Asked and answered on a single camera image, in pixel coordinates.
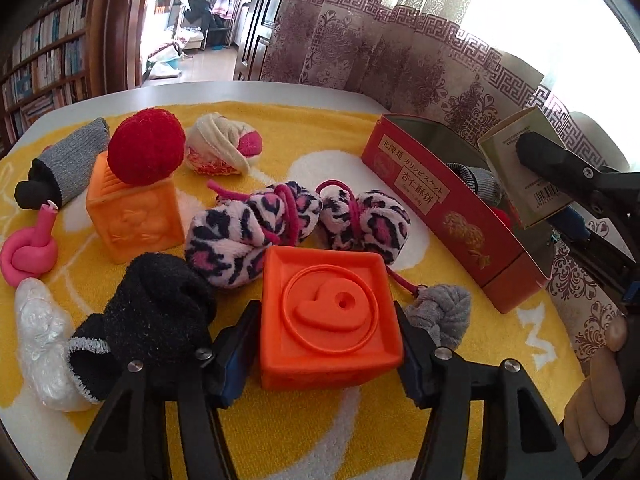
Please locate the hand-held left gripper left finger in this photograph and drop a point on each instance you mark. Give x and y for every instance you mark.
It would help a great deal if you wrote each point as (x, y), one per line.
(235, 362)

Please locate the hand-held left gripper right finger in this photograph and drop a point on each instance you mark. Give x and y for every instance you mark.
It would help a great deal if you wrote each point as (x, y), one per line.
(409, 372)

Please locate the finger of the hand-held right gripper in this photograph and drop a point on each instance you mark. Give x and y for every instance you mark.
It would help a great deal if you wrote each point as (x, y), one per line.
(595, 250)
(570, 165)

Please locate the olive green carton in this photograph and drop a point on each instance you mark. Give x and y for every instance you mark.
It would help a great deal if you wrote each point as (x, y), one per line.
(510, 180)

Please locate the orange heart toy cube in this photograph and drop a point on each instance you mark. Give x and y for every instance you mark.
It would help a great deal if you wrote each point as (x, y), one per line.
(325, 310)

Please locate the black fuzzy sock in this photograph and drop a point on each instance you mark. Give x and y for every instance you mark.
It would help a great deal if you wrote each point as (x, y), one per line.
(150, 300)

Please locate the red cardboard box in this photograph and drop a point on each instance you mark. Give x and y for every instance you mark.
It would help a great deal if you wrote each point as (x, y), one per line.
(450, 220)

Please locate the cream and pink sock ball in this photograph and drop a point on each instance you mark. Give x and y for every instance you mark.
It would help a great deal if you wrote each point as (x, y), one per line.
(215, 140)

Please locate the knotted pink foam tube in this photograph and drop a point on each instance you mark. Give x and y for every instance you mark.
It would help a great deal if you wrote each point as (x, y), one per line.
(30, 260)

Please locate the person's right hand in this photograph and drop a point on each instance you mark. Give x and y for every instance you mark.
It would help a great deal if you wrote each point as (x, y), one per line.
(600, 400)

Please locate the grey knotted cloth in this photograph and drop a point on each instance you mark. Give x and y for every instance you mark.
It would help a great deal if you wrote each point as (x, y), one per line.
(445, 310)

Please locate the small red fuzzy item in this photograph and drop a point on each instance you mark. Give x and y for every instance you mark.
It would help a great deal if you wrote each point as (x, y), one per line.
(502, 216)

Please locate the grey knit sock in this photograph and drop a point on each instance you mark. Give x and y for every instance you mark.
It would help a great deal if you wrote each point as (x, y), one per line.
(480, 185)

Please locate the yellow and white towel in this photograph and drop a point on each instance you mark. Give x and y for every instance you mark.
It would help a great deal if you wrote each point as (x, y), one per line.
(310, 420)

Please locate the large leopard print sock bundle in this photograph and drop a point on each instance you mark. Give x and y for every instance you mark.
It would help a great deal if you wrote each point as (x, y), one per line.
(225, 250)

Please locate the small leopard print sock bundle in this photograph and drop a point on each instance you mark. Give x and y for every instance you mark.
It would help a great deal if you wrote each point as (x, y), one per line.
(380, 225)

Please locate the orange embossed toy cube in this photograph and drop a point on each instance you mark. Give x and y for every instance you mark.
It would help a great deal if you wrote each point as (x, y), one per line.
(135, 220)

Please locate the white bubble wrap bundle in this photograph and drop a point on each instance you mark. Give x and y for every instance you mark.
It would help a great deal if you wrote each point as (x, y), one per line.
(40, 340)

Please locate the patterned purple curtain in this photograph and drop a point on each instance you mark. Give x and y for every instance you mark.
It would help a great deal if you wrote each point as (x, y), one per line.
(400, 35)

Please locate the red fuzzy ball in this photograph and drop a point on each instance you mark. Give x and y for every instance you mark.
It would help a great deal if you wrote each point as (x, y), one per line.
(145, 147)

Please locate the grey and black rolled sock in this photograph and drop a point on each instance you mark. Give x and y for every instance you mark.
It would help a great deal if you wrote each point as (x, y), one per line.
(75, 155)

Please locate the white plastic bag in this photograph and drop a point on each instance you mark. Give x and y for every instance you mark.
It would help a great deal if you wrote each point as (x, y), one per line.
(162, 67)

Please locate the dark wooden door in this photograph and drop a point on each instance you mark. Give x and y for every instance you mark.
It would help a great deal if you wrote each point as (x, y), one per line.
(255, 35)

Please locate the dark clothes pile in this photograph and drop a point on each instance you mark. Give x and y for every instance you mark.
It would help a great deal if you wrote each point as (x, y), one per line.
(200, 10)

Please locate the wooden bookshelf with books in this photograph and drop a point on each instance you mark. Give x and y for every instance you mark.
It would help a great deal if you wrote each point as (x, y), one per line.
(50, 50)

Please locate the wooden door frame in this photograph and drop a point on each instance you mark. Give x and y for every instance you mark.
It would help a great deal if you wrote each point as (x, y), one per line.
(125, 25)

